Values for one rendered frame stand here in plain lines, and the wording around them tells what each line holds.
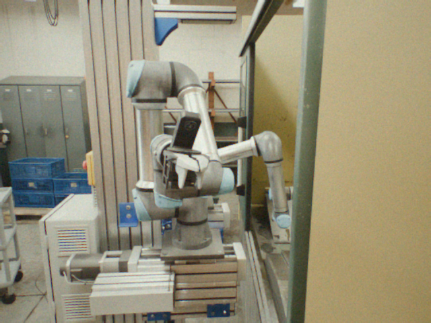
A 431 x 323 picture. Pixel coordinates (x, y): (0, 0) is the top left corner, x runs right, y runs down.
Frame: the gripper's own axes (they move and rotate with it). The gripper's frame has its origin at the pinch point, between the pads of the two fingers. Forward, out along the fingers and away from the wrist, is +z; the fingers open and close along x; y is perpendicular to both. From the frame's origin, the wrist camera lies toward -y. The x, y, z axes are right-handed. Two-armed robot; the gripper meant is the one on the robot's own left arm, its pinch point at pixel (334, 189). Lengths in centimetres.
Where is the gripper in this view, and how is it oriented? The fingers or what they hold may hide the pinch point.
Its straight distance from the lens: 192.2
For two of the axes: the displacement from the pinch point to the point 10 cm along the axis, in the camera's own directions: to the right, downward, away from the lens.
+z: 10.0, -0.1, -0.2
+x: -0.2, 2.2, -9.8
